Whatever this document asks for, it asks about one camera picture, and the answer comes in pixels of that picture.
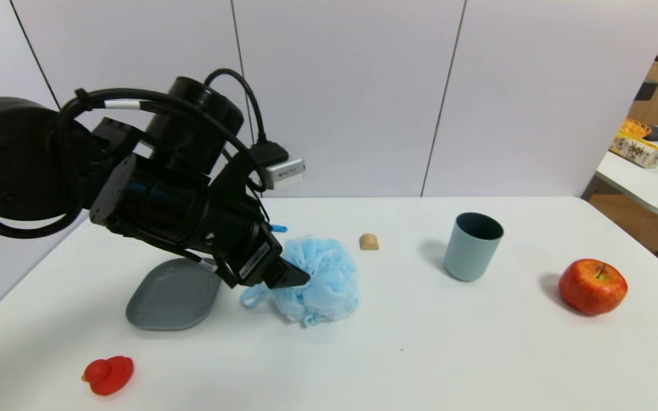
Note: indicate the dark panel on shelf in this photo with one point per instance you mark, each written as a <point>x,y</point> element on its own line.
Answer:
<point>645,92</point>

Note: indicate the blue mesh bath loofah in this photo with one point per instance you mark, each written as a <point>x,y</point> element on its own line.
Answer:
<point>329,285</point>

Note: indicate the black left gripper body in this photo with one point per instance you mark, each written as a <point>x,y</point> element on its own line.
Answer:
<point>255,260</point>

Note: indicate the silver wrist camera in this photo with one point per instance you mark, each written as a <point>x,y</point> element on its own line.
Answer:
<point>288,171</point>

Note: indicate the small tan wooden block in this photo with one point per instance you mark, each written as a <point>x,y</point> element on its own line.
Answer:
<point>369,242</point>

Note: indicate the red apple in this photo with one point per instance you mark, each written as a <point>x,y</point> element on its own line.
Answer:
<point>590,288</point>

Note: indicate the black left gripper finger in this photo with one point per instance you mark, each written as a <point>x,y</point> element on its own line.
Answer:
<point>290,277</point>

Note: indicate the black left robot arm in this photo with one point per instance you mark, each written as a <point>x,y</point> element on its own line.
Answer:
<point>15,160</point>

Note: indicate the printed cardboard box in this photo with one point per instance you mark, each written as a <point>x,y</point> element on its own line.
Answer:
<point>636,152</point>

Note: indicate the grey-blue plastic cup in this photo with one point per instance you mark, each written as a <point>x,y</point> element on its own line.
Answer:
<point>469,257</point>

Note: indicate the red rubber duck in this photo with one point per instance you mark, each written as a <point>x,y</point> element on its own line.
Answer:
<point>111,375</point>

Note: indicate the grey plastic dish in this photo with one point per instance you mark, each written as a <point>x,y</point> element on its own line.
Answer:
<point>163,302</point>

